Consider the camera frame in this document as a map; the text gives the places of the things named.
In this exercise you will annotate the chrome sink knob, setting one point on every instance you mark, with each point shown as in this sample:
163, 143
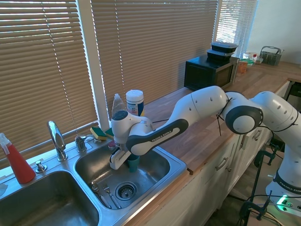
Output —
41, 166

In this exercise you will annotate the white kitchen cabinet run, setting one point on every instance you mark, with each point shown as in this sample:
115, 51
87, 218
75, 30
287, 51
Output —
225, 169

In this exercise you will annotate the clear jar with white lid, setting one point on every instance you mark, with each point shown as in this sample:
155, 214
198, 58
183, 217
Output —
250, 56

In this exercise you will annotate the metal spoon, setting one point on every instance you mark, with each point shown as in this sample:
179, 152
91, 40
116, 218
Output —
95, 187

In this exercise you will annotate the red wrist camera mount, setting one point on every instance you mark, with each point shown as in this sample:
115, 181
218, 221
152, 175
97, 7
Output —
111, 145

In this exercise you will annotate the black plastic food container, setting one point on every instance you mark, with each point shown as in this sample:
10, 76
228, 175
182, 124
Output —
217, 56
223, 46

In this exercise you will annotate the teal plastic mug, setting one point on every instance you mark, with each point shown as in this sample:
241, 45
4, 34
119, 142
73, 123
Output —
133, 164

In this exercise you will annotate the stainless steel double sink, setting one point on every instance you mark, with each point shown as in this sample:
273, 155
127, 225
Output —
152, 171

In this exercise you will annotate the clear Dawn dish soap bottle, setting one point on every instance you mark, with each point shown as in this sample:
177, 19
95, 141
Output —
117, 103

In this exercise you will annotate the yellow green sponge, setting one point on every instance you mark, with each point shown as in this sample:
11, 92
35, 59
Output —
98, 133
109, 133

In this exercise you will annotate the chrome sink sprayer head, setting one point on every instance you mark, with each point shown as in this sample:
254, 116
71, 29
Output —
81, 143

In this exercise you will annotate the red spray bottle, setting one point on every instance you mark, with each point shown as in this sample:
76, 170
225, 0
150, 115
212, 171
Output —
20, 164

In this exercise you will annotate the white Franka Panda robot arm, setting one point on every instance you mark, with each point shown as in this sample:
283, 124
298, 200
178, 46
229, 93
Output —
202, 106

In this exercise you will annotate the black microwave oven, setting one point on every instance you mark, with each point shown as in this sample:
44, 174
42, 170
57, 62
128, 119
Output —
200, 73

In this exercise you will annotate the metal fork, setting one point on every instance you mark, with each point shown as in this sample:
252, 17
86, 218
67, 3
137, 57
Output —
107, 189

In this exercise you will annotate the wide tan window blind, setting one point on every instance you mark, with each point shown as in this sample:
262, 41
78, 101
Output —
40, 70
152, 47

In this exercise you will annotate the metal sink drain strainer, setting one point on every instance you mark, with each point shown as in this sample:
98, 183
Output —
125, 191

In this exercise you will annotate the white cleaning wipes canister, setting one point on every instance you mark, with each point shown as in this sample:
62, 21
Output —
135, 102

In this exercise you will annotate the black clamp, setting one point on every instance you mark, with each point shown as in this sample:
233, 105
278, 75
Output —
270, 155
258, 208

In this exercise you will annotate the chrome sink faucet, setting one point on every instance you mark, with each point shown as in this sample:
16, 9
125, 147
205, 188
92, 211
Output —
57, 141

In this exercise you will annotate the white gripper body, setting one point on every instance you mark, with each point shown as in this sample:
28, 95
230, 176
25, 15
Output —
118, 161

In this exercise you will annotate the orange container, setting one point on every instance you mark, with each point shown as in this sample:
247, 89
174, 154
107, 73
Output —
242, 67

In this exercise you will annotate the narrow white window blind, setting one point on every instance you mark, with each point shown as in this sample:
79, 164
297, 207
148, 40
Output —
235, 23

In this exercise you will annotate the grey cutlery basket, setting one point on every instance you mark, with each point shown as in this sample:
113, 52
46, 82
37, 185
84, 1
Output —
270, 56

